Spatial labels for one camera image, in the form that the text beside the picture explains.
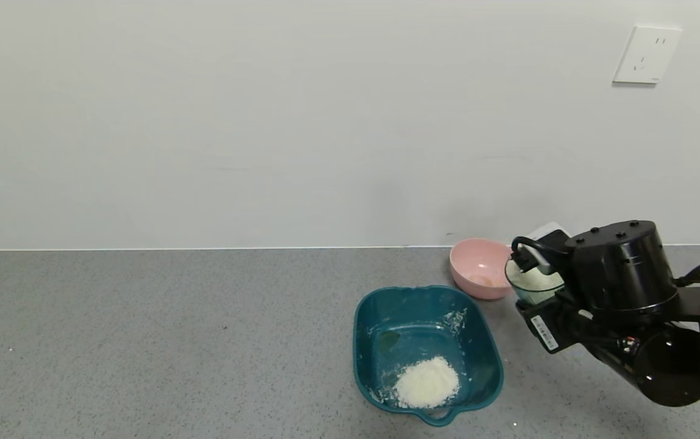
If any teal plastic tray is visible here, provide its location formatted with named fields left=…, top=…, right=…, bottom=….
left=352, top=285, right=504, bottom=427

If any pink bowl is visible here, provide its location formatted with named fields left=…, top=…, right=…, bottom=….
left=449, top=238, right=516, bottom=301

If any white powder pile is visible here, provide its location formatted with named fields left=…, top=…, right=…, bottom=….
left=393, top=355, right=461, bottom=410

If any black camera cable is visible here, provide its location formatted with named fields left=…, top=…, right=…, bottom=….
left=511, top=235, right=564, bottom=273

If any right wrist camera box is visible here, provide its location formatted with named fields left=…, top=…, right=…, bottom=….
left=511, top=222, right=574, bottom=276

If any white wall socket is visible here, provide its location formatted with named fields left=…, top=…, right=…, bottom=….
left=612, top=24, right=684, bottom=85

